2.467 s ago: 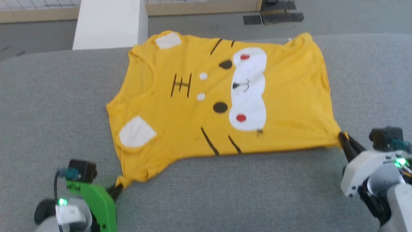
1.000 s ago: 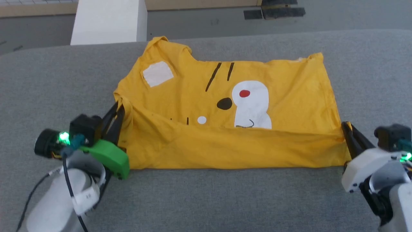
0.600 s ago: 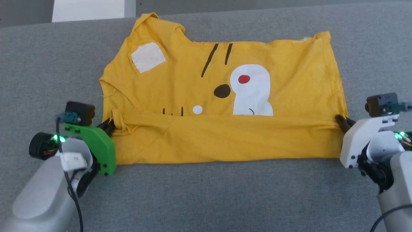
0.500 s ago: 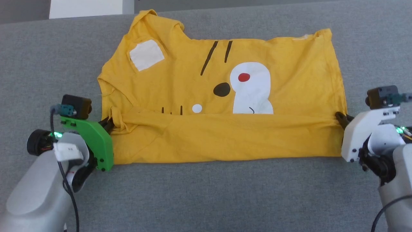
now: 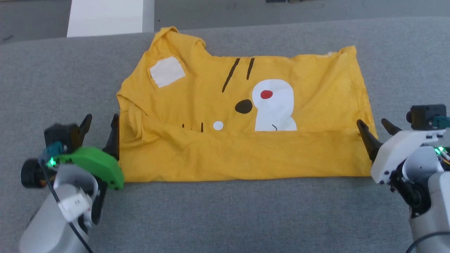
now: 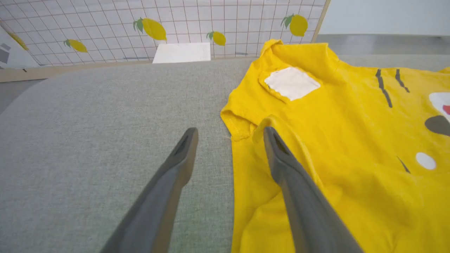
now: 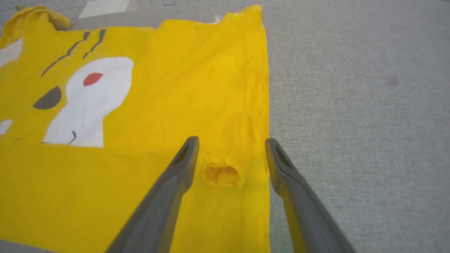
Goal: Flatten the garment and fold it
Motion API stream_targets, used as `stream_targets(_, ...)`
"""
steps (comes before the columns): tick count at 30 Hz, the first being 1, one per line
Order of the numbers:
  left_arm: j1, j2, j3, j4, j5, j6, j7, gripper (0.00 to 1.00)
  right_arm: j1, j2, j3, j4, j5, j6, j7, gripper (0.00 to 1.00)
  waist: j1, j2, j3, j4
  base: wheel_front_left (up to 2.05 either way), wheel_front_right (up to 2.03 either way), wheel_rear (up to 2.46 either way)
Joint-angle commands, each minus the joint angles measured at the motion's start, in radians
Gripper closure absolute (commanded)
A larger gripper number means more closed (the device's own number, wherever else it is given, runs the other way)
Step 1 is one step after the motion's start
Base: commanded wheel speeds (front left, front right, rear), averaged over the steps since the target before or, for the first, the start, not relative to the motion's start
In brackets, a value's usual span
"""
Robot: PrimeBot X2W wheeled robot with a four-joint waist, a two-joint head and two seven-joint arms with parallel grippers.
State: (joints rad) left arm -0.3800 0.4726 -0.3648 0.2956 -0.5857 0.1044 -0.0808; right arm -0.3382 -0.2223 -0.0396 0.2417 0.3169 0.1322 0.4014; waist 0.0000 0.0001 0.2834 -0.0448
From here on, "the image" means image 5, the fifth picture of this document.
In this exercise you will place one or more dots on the grey fabric sofa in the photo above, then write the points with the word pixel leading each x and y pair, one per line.
pixel 225 214

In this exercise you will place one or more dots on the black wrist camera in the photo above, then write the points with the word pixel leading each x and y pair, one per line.
pixel 427 116
pixel 58 138

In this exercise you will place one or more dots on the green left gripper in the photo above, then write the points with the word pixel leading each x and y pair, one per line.
pixel 93 161

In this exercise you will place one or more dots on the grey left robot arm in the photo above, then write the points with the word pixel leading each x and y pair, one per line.
pixel 52 218

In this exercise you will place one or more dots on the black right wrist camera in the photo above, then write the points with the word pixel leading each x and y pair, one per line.
pixel 427 116

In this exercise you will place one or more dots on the yellow cartoon print t-shirt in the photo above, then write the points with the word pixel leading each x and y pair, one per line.
pixel 246 154

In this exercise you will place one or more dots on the white board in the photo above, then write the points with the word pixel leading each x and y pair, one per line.
pixel 109 17

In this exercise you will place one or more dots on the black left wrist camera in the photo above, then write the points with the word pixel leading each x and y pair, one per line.
pixel 58 138

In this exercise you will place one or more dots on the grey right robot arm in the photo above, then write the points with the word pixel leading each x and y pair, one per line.
pixel 427 196

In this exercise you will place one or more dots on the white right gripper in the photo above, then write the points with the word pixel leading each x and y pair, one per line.
pixel 400 147

